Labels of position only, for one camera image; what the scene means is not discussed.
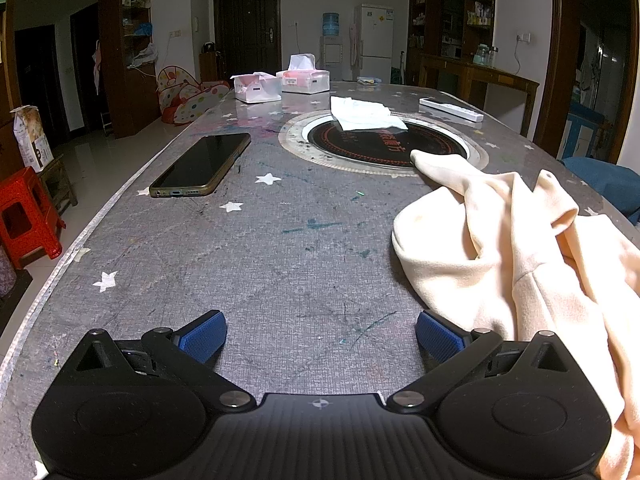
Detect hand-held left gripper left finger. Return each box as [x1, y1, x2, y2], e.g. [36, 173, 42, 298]
[67, 309, 252, 413]

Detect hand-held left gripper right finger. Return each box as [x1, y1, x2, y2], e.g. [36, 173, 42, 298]
[385, 309, 577, 413]

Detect cream sweatshirt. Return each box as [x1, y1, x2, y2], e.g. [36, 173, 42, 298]
[391, 150, 640, 480]

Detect grey star-print tablecloth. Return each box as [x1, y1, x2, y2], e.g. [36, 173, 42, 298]
[0, 81, 640, 480]

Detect black smartphone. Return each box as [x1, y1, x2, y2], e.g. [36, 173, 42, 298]
[149, 133, 252, 199]

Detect round built-in induction cooker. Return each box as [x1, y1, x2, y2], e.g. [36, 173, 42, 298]
[278, 109, 489, 177]

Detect small wooden stool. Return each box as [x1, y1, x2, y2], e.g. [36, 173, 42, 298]
[37, 152, 79, 217]

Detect red plastic stool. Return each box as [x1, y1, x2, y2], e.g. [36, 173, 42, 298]
[0, 166, 66, 270]

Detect blue sofa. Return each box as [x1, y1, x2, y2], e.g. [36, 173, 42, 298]
[562, 156, 640, 226]

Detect white folded cloth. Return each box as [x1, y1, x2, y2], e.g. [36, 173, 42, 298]
[330, 95, 408, 132]

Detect polka dot play tent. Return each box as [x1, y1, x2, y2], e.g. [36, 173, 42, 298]
[156, 66, 231, 126]

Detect light blue cabinet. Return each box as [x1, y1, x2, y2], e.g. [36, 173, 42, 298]
[557, 102, 615, 161]

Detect small white tissue box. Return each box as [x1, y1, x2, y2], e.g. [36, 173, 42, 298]
[230, 72, 283, 104]

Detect open wooden shelf cabinet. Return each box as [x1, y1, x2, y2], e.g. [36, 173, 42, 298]
[97, 0, 158, 138]

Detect wooden side table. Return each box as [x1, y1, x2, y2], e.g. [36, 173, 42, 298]
[417, 52, 541, 136]

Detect white paper sack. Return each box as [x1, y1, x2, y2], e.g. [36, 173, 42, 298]
[11, 105, 55, 173]

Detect large white tissue box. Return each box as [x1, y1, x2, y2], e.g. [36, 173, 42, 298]
[276, 54, 331, 94]

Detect white water dispenser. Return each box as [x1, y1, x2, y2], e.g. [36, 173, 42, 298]
[320, 35, 346, 79]

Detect white refrigerator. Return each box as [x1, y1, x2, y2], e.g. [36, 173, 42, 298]
[354, 4, 394, 83]

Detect dark wooden door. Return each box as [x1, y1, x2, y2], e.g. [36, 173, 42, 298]
[213, 0, 282, 80]

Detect tall wooden display cabinet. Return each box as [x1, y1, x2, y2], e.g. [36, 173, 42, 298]
[406, 0, 497, 86]

